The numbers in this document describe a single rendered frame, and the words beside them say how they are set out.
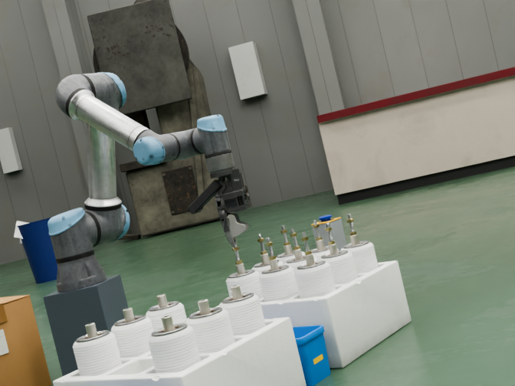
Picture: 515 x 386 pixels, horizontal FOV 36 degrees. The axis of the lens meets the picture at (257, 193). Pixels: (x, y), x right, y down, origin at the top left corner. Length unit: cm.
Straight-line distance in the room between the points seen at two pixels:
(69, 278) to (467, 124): 501
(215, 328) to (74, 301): 81
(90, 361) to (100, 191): 85
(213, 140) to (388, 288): 63
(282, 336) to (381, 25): 795
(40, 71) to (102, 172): 830
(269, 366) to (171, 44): 704
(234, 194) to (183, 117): 670
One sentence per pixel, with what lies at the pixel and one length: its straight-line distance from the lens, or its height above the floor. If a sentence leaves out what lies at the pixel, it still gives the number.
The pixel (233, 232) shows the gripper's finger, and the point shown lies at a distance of 217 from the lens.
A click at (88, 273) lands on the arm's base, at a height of 33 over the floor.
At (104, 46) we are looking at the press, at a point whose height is 212.
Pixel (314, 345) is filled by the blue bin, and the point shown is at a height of 9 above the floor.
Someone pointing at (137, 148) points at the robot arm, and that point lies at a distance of 213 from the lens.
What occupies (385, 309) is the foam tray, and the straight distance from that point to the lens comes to 221.
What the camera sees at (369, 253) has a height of 22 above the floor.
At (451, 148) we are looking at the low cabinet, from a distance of 697.
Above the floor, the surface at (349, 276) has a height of 19.
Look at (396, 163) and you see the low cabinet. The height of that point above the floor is 25.
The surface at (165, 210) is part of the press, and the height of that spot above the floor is 25.
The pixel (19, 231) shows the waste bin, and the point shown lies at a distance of 661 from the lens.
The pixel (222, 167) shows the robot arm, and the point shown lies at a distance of 214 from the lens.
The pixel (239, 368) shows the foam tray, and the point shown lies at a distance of 169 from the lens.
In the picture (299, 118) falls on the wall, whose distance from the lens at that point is 964.
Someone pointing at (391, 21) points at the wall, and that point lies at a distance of 958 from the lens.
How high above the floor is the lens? 55
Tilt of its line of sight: 2 degrees down
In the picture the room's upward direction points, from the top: 13 degrees counter-clockwise
